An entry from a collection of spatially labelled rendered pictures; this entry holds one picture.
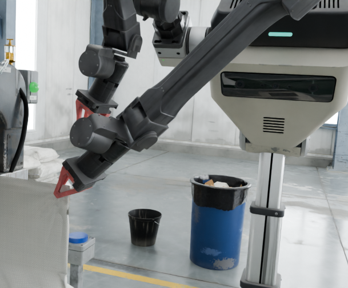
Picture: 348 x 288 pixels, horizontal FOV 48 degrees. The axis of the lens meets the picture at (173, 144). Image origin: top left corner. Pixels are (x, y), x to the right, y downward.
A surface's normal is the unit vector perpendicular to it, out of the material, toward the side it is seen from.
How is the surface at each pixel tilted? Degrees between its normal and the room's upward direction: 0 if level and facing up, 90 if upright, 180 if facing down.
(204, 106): 90
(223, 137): 90
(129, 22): 105
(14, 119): 90
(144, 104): 78
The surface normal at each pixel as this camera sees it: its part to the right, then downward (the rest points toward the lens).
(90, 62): -0.42, 0.06
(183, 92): 0.37, 0.78
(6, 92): 0.95, 0.10
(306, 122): -0.26, 0.71
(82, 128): -0.51, -0.24
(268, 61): -0.14, -0.70
